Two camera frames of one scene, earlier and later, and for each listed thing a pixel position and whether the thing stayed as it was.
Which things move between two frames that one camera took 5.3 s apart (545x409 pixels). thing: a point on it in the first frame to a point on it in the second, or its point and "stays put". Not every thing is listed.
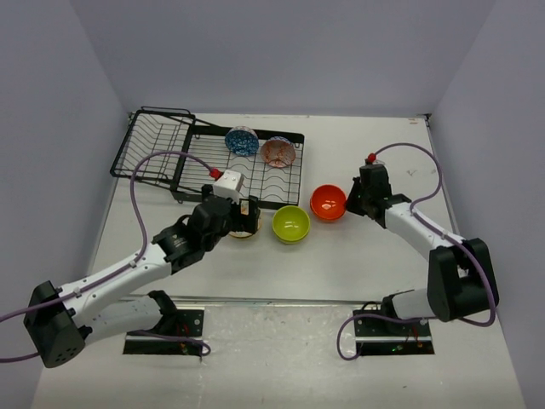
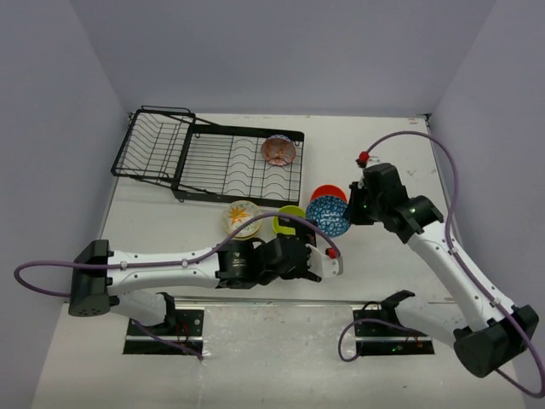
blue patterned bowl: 242,141 to 330,213
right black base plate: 381,336 stays put
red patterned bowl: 278,152 stays put
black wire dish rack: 173,146 stays put
